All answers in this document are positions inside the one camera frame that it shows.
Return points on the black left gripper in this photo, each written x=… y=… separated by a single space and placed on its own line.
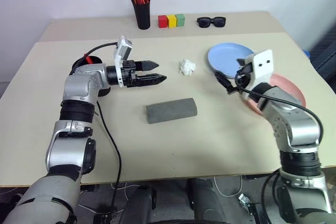
x=130 y=74

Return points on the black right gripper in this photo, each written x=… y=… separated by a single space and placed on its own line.
x=245 y=71

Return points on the grey sponge block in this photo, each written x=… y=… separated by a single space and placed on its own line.
x=170 y=111

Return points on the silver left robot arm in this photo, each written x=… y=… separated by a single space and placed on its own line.
x=78 y=85

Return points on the light blue plate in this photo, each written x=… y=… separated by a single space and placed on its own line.
x=225 y=56

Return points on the crumpled white tissue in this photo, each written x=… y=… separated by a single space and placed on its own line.
x=187 y=67

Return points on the wide black plastic cup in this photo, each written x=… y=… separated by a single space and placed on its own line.
x=104 y=93

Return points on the red wooden block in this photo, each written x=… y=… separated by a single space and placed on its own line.
x=162 y=22

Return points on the yellow wooden block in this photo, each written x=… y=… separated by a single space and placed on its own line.
x=172 y=21

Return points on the black sunglasses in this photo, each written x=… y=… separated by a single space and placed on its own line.
x=204 y=22

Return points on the pink plate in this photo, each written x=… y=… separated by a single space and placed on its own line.
x=288 y=87

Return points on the tall black pen holder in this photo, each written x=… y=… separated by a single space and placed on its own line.
x=143 y=15

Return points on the green wooden block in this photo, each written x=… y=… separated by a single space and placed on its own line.
x=180 y=20

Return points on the blue object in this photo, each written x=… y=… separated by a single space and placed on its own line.
x=307 y=53

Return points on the dark ribbed object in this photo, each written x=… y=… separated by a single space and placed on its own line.
x=325 y=53

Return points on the dark rounded cylinder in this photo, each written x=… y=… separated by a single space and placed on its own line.
x=206 y=203
x=137 y=205

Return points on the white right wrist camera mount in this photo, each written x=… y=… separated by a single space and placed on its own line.
x=262 y=69

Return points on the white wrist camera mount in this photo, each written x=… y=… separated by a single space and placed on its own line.
x=119 y=64
x=262 y=69

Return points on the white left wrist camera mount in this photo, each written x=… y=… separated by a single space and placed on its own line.
x=119 y=64

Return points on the metal caster bracket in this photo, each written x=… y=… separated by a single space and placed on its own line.
x=249 y=208

